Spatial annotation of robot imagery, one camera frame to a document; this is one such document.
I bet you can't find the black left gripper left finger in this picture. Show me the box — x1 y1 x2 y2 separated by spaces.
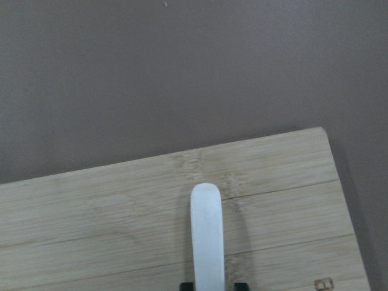
179 282 193 291

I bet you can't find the bamboo cutting board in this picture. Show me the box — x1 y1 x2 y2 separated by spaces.
1 127 370 290

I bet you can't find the white ceramic spoon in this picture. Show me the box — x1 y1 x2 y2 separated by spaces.
190 183 226 290

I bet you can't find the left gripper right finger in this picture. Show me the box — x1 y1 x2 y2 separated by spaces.
233 282 249 291

